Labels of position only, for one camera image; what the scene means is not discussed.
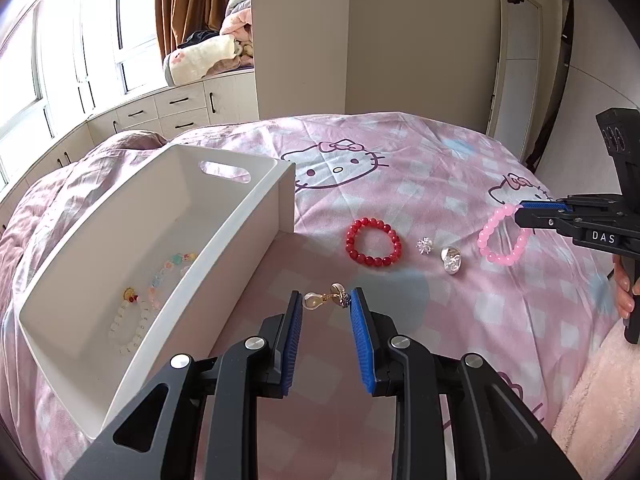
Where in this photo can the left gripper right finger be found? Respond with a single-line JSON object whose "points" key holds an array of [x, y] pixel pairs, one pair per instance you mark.
{"points": [[496, 436]]}

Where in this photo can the pile of blankets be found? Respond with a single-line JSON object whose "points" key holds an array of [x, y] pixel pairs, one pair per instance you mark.
{"points": [[207, 52]]}

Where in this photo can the silver snowflake brooch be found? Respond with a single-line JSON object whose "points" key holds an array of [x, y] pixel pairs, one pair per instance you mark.
{"points": [[425, 245]]}

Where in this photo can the white door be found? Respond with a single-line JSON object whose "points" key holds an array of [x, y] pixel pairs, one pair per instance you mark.
{"points": [[513, 99]]}

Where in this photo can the pink fluffy sleeve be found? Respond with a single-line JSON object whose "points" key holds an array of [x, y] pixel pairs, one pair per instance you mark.
{"points": [[600, 418]]}

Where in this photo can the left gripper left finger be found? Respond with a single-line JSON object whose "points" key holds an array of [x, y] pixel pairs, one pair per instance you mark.
{"points": [[156, 435]]}

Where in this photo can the white window cabinet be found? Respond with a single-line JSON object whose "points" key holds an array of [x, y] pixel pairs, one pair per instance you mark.
{"points": [[223, 99]]}

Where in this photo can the black right camera box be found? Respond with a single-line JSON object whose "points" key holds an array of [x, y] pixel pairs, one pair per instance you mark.
{"points": [[620, 128]]}

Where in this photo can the gold pearl earring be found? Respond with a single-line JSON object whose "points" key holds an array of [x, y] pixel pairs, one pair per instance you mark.
{"points": [[337, 295]]}

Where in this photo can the white storage box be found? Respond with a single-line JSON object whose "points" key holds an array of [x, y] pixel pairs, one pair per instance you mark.
{"points": [[154, 268]]}

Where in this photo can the pink Hello Kitty bedsheet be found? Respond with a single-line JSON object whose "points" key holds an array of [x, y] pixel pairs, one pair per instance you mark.
{"points": [[369, 187]]}

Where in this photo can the person's right hand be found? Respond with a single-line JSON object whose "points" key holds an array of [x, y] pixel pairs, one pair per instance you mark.
{"points": [[625, 291]]}

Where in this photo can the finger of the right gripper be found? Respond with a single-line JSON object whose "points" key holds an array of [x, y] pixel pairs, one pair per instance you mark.
{"points": [[547, 219], [545, 204]]}

